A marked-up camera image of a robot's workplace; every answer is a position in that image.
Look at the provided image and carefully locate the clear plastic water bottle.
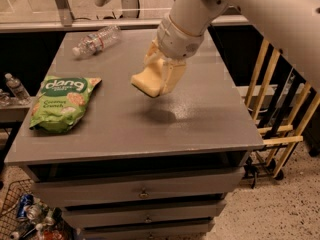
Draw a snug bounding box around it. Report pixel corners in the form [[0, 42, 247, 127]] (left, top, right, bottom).
[[72, 25, 121, 58]]

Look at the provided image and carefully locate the yellow sponge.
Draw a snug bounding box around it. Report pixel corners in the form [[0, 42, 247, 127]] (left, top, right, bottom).
[[131, 59, 164, 98]]

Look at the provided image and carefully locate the small water bottle on shelf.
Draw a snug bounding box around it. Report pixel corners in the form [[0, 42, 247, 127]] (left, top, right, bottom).
[[5, 73, 30, 104]]

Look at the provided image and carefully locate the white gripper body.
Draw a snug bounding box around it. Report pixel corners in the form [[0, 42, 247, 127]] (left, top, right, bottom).
[[157, 14, 204, 60]]

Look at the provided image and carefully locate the blue soda can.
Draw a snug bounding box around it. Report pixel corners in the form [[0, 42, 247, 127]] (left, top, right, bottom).
[[16, 194, 34, 221]]

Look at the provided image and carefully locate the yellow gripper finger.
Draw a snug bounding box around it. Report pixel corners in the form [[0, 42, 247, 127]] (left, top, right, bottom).
[[161, 60, 186, 95], [144, 39, 161, 66]]

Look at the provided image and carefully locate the wooden folding rack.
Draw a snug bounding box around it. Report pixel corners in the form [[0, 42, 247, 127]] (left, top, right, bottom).
[[244, 39, 319, 185]]

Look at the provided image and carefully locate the green rice chip bag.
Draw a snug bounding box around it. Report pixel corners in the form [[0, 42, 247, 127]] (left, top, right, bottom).
[[29, 76, 102, 134]]

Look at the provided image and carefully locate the red can in basket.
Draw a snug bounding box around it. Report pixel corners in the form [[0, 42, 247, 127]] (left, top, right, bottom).
[[39, 230, 65, 240]]

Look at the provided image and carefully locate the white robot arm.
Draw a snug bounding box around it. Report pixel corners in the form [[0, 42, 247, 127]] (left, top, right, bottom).
[[144, 0, 320, 91]]

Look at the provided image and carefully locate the wire basket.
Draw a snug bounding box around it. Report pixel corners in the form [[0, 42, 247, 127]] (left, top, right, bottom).
[[0, 180, 33, 240]]

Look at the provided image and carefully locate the silver soda can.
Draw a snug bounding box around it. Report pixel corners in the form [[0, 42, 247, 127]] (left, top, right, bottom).
[[26, 204, 43, 222]]

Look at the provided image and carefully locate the grey drawer cabinet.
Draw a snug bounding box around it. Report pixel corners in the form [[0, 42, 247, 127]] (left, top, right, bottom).
[[6, 30, 262, 240]]

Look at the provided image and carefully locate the metal railing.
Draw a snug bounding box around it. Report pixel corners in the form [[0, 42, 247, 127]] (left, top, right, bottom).
[[0, 0, 249, 34]]

